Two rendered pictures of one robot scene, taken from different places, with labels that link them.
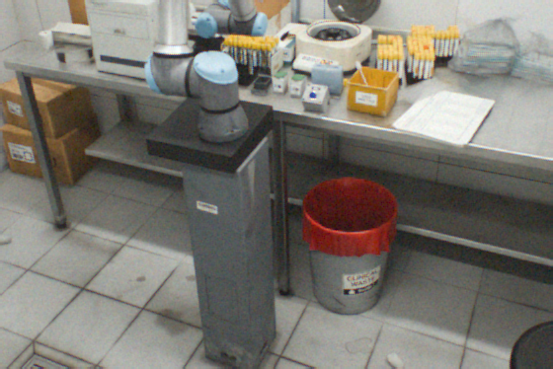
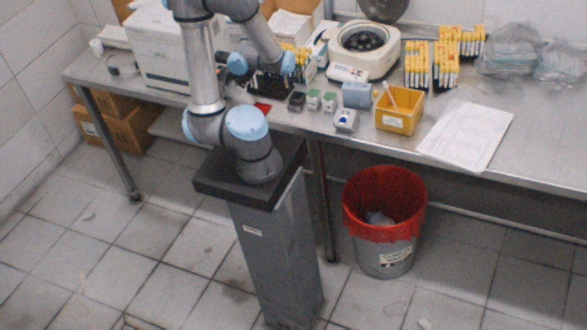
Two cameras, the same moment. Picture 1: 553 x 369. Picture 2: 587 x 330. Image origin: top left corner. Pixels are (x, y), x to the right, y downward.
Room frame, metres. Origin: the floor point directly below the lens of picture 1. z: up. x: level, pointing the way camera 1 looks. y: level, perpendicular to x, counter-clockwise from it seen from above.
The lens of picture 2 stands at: (0.33, -0.15, 2.28)
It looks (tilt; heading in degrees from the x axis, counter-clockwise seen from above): 45 degrees down; 5
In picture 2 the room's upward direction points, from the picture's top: 10 degrees counter-clockwise
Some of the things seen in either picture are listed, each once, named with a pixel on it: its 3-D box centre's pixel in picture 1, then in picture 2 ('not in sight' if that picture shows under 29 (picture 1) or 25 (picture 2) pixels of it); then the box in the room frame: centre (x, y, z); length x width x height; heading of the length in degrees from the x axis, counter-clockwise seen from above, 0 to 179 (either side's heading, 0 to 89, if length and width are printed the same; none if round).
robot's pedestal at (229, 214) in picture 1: (233, 257); (282, 255); (1.65, 0.09, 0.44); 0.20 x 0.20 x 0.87; 63
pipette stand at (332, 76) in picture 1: (327, 80); (357, 96); (1.97, -0.27, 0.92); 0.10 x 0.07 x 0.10; 69
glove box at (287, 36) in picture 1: (291, 40); (325, 42); (2.34, -0.17, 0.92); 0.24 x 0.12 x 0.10; 153
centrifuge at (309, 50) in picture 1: (331, 46); (361, 51); (2.22, -0.31, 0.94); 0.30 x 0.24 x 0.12; 144
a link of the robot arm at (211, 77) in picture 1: (214, 79); (247, 130); (1.65, 0.10, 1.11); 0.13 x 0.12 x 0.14; 68
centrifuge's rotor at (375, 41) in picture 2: (333, 38); (363, 43); (2.23, -0.32, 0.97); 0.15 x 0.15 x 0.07
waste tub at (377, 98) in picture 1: (372, 91); (399, 110); (1.87, -0.40, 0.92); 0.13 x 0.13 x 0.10; 60
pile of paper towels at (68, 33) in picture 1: (75, 34); (123, 38); (2.61, 0.73, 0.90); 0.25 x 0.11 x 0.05; 63
